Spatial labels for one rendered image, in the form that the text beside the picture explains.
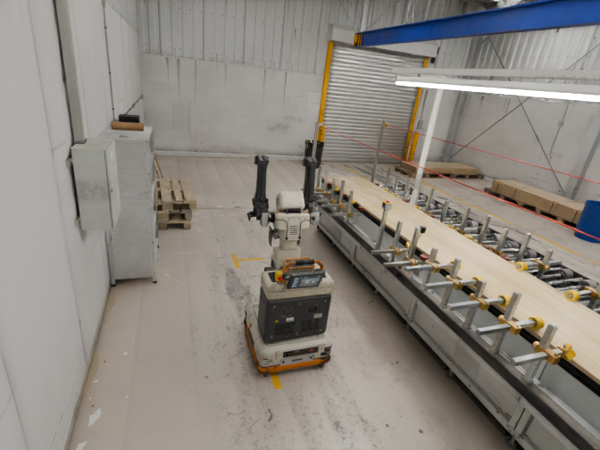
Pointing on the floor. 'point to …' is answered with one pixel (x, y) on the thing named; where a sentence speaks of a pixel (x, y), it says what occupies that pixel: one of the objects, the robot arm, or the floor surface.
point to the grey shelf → (134, 206)
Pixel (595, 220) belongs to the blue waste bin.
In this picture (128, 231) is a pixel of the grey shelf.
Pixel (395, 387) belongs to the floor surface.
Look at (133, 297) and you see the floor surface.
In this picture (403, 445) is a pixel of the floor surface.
